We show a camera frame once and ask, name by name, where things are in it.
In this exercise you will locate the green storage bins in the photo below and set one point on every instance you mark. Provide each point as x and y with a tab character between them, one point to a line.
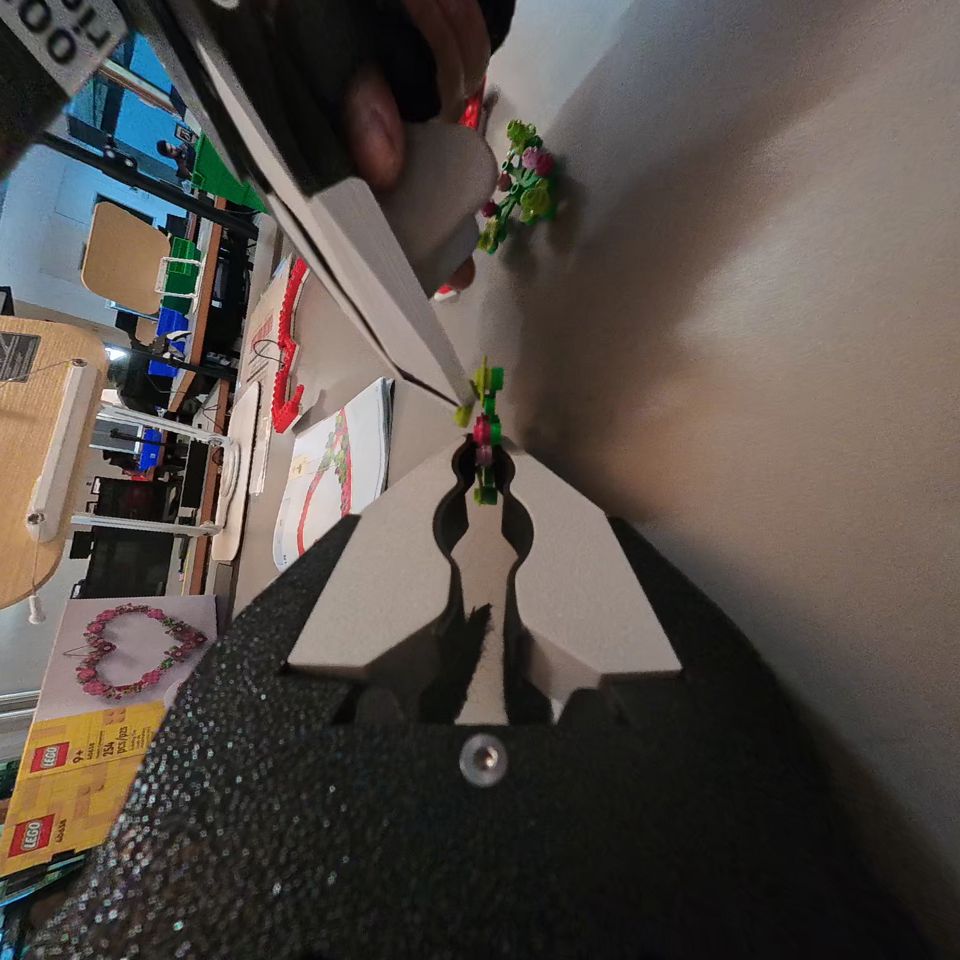
217	176
180	277

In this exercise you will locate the lego flower cluster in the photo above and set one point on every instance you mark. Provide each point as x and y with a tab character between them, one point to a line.
529	187

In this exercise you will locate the small lego flower sprig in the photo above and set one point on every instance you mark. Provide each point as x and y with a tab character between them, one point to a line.
491	435

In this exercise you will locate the red lego heart frame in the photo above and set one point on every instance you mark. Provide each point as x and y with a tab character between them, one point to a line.
283	352

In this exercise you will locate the person's right hand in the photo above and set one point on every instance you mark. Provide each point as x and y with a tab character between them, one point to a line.
379	127

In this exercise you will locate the lego instruction booklet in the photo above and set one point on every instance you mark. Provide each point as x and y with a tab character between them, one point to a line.
352	450

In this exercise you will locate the lego set box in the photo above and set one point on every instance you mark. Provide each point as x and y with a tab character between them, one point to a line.
112	712

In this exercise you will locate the red lego piece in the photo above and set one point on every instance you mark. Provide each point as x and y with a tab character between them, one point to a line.
472	112

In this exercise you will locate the cardboard sheet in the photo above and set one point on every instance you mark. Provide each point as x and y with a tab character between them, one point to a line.
262	330

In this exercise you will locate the pale rounded board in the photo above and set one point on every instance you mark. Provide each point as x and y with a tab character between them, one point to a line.
244	420

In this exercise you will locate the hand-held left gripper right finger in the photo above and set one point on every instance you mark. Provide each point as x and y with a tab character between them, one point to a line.
592	592

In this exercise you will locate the blue storage bins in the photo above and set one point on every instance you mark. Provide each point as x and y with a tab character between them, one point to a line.
169	330

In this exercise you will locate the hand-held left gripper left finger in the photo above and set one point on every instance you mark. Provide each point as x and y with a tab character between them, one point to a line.
375	585

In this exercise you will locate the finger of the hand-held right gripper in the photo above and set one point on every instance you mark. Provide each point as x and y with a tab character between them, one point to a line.
337	285
397	285

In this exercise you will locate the light wooden chair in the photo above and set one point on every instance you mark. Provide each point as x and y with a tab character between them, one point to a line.
120	255

